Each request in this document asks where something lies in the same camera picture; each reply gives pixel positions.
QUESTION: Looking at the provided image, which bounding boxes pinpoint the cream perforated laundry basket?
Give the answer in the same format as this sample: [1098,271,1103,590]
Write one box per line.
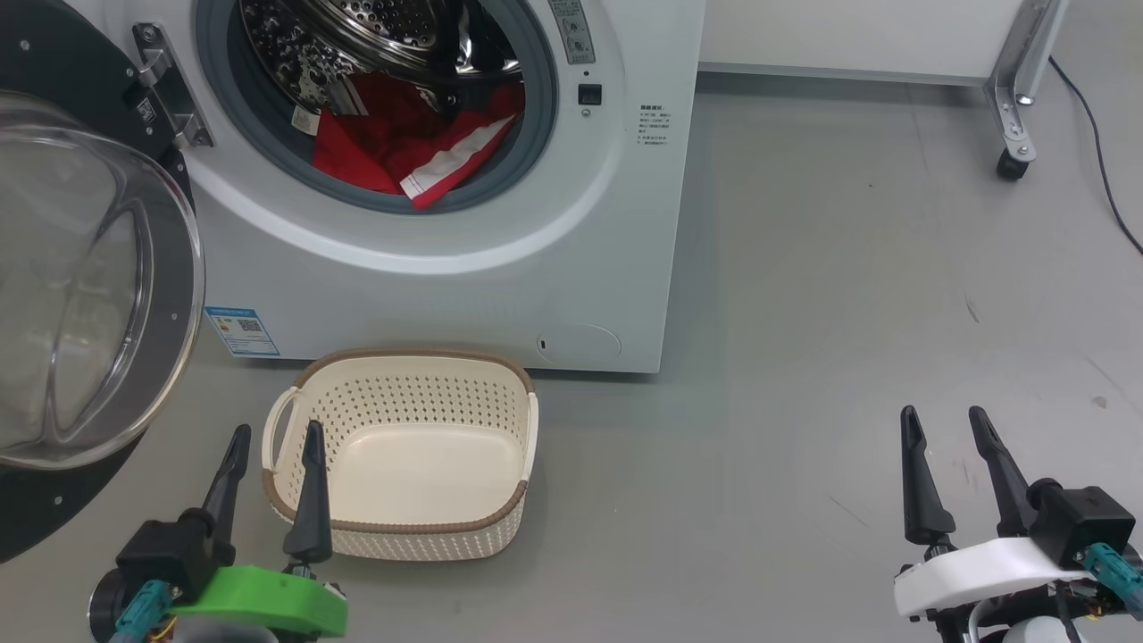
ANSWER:
[262,348,539,562]

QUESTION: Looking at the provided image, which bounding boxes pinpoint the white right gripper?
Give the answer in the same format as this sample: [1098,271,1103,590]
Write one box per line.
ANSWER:
[895,405,1086,622]

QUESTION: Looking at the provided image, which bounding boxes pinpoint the dark round washing machine door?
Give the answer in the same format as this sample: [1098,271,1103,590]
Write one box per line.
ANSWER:
[0,0,206,565]

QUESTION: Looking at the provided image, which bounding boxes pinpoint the white washing machine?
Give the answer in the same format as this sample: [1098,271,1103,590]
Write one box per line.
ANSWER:
[67,0,706,374]

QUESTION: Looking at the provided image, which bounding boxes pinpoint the red and white garment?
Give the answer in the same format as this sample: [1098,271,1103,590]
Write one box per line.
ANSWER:
[290,71,526,211]

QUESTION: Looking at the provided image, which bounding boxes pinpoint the left camera cable teal plug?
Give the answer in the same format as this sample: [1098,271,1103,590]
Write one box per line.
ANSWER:
[112,579,172,643]

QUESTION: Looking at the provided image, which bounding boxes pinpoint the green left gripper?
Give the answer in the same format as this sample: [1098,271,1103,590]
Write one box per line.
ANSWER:
[170,420,349,639]

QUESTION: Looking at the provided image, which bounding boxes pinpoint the blue energy label sticker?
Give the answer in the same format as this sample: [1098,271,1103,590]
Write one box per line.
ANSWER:
[205,306,280,358]

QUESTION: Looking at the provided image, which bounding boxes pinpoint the black floor cable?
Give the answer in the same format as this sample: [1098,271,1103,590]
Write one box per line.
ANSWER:
[1049,56,1143,255]

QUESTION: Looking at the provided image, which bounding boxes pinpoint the right camera cable teal plug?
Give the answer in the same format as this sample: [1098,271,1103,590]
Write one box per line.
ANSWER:
[1074,543,1143,622]

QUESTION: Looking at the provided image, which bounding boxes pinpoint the camera cable teal plug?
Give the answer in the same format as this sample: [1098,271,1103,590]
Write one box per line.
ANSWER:
[1074,543,1143,622]
[112,579,172,643]

